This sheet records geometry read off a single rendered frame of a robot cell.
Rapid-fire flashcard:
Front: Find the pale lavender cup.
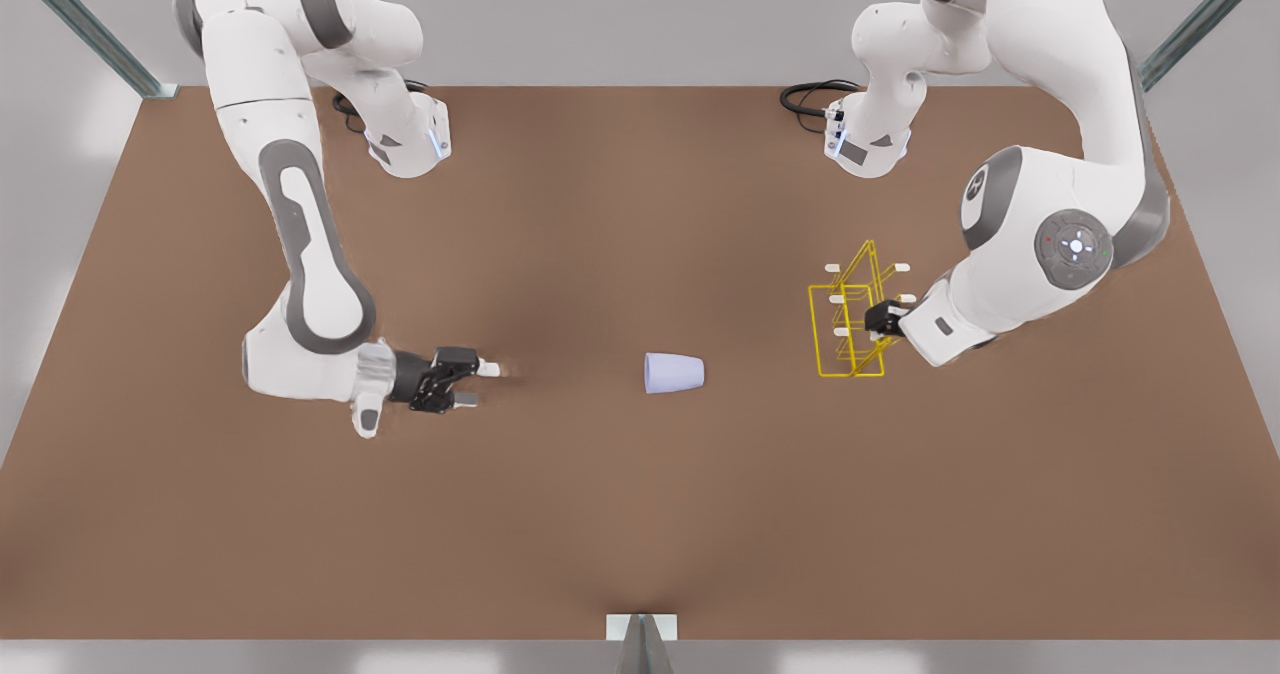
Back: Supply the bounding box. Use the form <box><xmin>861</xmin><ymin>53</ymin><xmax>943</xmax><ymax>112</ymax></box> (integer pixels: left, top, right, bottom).
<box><xmin>644</xmin><ymin>352</ymin><xmax>706</xmax><ymax>395</ymax></box>

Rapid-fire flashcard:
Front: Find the yellow wire cup holder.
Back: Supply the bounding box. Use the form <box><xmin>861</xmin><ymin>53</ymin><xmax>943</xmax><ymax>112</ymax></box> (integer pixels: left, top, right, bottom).
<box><xmin>807</xmin><ymin>240</ymin><xmax>916</xmax><ymax>379</ymax></box>

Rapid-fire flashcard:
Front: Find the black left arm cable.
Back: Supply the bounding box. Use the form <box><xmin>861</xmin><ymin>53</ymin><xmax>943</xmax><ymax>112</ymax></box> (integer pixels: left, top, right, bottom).
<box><xmin>780</xmin><ymin>79</ymin><xmax>863</xmax><ymax>136</ymax></box>

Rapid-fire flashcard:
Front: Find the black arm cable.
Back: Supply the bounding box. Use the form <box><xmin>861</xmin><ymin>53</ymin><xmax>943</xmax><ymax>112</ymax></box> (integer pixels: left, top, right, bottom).
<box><xmin>780</xmin><ymin>79</ymin><xmax>863</xmax><ymax>136</ymax></box>
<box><xmin>332</xmin><ymin>79</ymin><xmax>431</xmax><ymax>136</ymax></box>

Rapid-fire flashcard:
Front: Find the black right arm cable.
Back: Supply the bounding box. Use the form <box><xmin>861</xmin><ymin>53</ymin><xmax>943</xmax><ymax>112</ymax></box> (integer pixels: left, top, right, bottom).
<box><xmin>332</xmin><ymin>79</ymin><xmax>431</xmax><ymax>136</ymax></box>

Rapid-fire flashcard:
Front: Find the silver frame post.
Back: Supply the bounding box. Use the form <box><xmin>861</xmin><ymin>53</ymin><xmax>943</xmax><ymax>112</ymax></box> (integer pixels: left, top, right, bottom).
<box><xmin>0</xmin><ymin>0</ymin><xmax>179</xmax><ymax>101</ymax></box>
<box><xmin>1140</xmin><ymin>0</ymin><xmax>1280</xmax><ymax>93</ymax></box>
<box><xmin>607</xmin><ymin>613</ymin><xmax>678</xmax><ymax>674</ymax></box>

